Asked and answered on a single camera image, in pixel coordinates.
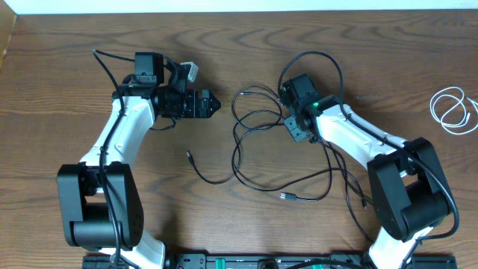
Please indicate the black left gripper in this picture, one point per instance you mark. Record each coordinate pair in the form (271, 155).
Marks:
(193, 110)

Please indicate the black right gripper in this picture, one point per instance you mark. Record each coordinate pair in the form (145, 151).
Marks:
(297, 135)

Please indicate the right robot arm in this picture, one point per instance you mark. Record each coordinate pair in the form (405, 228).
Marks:
(409, 190)

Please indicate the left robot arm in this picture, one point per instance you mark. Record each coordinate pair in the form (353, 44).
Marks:
(100, 206)

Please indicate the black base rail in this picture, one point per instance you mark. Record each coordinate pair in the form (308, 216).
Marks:
(334, 260)

